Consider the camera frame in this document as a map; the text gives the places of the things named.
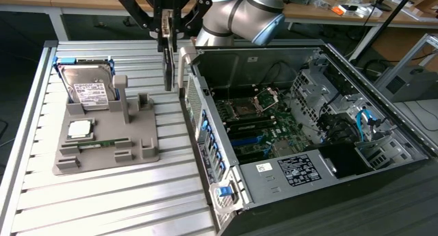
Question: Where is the graphics card with metal bracket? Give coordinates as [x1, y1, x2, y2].
[156, 9, 179, 92]

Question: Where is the metal socket cover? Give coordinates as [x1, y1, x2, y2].
[252, 87, 280, 111]

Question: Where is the CPU socket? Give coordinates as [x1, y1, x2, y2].
[232, 102, 263, 117]

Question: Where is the silver disk bay cage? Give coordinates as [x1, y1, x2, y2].
[354, 137, 411, 170]
[289, 55, 356, 111]

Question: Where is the silver CPU chip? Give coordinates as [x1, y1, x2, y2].
[66, 121, 93, 139]

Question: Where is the green motherboard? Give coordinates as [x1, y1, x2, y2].
[211, 88, 318, 165]

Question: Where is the open grey PC case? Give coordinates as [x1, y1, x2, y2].
[176, 40, 438, 236]

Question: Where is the small white box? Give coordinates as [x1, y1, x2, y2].
[354, 5, 384, 18]

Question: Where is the blue expansion slot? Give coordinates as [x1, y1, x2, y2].
[231, 137, 263, 147]

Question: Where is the green RAM stick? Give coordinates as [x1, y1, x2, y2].
[61, 139, 129, 149]

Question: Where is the black monitor with stand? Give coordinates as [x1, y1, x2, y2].
[367, 0, 416, 12]

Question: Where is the black stand pole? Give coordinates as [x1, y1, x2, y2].
[347, 0, 419, 66]

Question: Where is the grey plastic parts rack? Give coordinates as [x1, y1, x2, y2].
[50, 75, 161, 176]

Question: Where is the wooden desk with clutter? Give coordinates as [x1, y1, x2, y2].
[283, 0, 438, 65]

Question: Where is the brown cardboard piece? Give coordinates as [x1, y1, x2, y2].
[412, 0, 438, 18]

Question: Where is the grey computer tower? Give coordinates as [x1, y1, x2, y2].
[374, 65, 438, 103]

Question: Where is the grey power supply unit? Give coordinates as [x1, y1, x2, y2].
[237, 149, 340, 205]

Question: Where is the hard disk with blue bracket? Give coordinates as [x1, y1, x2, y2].
[52, 55, 119, 111]

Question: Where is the blue SATA wire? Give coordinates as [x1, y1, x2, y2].
[354, 106, 379, 142]

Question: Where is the aluminium profile frame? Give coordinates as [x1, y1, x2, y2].
[374, 32, 438, 83]

